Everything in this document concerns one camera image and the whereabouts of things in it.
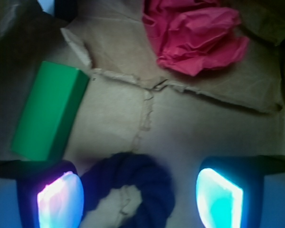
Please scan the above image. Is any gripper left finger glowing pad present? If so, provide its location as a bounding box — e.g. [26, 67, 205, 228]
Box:
[0, 160, 84, 228]

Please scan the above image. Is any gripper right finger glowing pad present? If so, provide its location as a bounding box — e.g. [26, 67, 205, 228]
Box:
[196, 155, 285, 228]

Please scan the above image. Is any red paper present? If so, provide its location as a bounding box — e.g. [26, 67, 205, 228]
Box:
[142, 0, 249, 76]

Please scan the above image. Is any green rectangular block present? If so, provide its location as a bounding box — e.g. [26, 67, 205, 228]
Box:
[11, 61, 90, 161]

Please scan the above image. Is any brown paper bag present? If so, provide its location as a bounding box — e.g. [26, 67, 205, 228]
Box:
[0, 0, 285, 228]

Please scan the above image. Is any dark blue rope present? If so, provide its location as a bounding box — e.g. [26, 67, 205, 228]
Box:
[78, 152, 176, 228]

